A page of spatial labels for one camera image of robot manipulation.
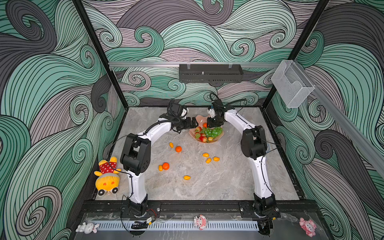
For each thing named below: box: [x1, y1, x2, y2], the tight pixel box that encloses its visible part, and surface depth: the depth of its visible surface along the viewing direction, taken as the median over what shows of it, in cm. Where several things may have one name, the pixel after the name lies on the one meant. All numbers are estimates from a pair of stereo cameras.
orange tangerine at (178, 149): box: [175, 146, 183, 153], surface depth 97 cm
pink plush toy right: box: [299, 217, 317, 237], surface depth 67 cm
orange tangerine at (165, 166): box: [162, 162, 170, 171], surface depth 88 cm
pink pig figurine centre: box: [193, 214, 208, 231], surface depth 69 cm
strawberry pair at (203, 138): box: [199, 136, 208, 142], surface depth 97 cm
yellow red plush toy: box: [94, 156, 122, 197], surface depth 78 cm
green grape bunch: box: [200, 127, 224, 138], surface depth 100 cm
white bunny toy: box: [75, 222, 100, 234], surface depth 68 cm
